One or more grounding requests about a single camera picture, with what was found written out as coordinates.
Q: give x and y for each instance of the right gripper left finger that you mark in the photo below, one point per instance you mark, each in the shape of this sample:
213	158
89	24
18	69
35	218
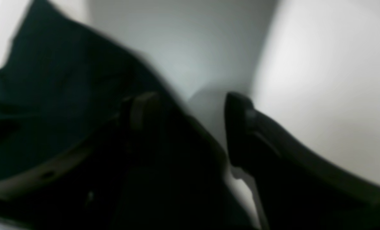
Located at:
80	189

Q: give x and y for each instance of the black T-shirt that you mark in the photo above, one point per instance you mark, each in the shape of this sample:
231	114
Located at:
62	81

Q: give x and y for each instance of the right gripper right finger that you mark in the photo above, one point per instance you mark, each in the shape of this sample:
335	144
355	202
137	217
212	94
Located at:
297	189

